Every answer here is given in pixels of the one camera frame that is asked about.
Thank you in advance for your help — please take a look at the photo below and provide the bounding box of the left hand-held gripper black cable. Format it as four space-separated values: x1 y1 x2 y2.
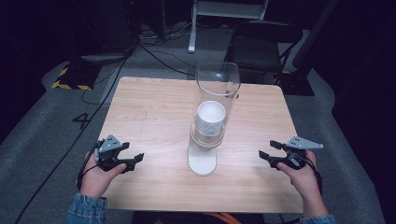
76 143 101 191

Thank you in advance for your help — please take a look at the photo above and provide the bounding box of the black yellow striped floor plate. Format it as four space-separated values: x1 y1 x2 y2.
50 63 103 91

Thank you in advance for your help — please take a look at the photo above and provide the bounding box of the clear cup dispenser white base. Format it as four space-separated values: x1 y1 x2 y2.
187 61 242 177

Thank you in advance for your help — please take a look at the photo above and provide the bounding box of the white desk frame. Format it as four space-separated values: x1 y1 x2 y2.
188 0 270 54

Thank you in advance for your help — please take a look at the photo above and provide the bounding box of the black stand with base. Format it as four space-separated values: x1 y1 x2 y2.
277 0 341 97

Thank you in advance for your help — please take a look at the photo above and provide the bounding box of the black chair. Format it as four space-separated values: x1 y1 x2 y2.
223 20 304 84

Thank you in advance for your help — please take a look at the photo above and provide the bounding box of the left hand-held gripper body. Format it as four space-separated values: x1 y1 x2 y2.
94 134 125 172

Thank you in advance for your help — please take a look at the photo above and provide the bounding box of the person's left hand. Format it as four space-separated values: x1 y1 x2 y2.
78 151 128 199

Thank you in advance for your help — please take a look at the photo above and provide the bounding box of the white paper cup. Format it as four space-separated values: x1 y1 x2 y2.
195 100 227 138

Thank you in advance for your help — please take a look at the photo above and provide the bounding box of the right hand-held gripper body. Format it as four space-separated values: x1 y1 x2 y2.
281 135 324 171

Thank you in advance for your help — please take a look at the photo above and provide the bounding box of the hand-held gripper black cable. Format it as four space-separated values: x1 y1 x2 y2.
76 143 101 191
303 155 324 195

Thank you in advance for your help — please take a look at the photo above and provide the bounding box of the person's right hand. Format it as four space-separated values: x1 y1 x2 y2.
276 149 322 201

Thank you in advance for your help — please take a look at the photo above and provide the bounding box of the long black floor cable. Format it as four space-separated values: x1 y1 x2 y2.
13 57 129 224

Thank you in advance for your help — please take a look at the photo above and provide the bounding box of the orange cable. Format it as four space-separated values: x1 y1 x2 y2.
202 212 243 224

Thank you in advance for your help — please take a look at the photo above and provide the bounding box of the grey flat stand base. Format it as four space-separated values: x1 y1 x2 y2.
80 51 129 65

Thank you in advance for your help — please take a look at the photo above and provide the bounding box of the bundle of floor cables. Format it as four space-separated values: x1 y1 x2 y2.
136 21 200 77

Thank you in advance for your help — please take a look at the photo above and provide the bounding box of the right hand-held gripper black cable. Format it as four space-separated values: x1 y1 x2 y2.
303 155 324 195

